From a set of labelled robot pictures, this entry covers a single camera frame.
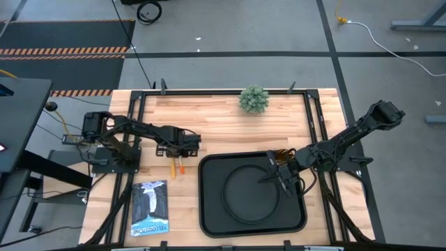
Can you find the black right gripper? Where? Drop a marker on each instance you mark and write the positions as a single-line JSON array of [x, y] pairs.
[[289, 169]]

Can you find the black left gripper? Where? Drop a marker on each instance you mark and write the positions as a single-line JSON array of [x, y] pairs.
[[181, 139]]

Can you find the amber translucent cup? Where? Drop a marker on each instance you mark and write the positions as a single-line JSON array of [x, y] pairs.
[[284, 155]]

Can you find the black round plate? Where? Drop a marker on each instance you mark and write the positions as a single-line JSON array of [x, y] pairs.
[[251, 205]]

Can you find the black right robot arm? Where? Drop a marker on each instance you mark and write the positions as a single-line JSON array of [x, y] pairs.
[[348, 134]]

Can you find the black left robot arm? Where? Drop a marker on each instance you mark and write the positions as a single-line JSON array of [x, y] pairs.
[[146, 130]]

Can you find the black rectangular tray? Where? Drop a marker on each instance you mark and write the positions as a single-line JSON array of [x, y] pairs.
[[210, 178]]

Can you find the Yellowstone waterfall booklet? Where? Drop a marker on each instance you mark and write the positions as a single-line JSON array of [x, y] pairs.
[[150, 209]]

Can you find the small green artificial plant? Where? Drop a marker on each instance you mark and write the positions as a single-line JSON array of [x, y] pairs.
[[253, 99]]

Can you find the black power adapter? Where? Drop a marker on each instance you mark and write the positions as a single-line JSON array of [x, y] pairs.
[[71, 139]]

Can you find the black hazard-striped floor mat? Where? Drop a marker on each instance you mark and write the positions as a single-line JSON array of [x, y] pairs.
[[69, 75], [69, 35]]

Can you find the black desk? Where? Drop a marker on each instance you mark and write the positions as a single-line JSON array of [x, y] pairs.
[[21, 122]]

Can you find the grey metal foot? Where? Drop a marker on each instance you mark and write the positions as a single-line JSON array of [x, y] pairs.
[[435, 119]]

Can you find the black device blue screen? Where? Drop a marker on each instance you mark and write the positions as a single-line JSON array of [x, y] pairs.
[[5, 91]]

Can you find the grey metal table leg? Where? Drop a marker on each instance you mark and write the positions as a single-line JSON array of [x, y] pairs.
[[418, 25]]

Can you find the black frame clamp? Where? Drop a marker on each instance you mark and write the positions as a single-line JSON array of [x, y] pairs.
[[162, 245], [287, 245]]

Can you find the black metal table frame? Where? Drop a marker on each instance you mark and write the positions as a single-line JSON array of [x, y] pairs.
[[195, 92]]

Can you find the black desk leg frame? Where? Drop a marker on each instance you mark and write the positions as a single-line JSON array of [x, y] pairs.
[[55, 169]]

